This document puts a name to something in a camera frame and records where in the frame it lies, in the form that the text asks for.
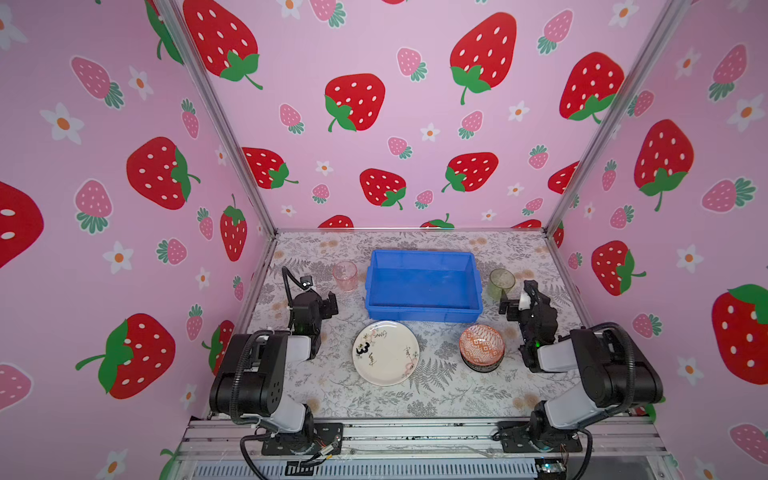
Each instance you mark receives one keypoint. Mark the white floral plate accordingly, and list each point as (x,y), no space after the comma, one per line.
(386,353)

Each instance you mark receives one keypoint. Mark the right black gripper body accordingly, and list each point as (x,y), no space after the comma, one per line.
(516,308)

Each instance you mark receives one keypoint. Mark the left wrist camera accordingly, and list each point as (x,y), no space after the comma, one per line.
(306,282)

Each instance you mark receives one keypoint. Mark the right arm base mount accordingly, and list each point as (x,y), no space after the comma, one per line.
(523,437)

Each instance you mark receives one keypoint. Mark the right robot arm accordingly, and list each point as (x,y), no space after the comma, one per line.
(614,377)

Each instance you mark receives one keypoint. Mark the pink translucent cup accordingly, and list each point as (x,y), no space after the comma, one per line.
(345,274)

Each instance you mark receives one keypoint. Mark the green translucent cup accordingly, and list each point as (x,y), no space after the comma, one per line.
(500,282)

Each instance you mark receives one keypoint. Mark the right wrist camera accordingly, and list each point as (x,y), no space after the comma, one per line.
(529,295)

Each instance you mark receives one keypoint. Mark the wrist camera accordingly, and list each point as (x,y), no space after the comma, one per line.
(529,295)
(306,282)

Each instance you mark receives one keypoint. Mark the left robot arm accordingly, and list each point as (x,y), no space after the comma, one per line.
(249,386)

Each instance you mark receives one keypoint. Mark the aluminium front rail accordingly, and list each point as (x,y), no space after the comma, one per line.
(444,448)

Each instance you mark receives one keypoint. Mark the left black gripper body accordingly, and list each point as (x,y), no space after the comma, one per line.
(327,303)

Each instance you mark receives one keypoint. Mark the blue plastic bin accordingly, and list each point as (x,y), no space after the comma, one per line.
(423,286)

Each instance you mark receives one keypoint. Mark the red patterned bowl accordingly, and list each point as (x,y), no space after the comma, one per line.
(482,348)

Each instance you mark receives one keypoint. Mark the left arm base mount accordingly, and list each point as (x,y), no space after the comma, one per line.
(324,438)

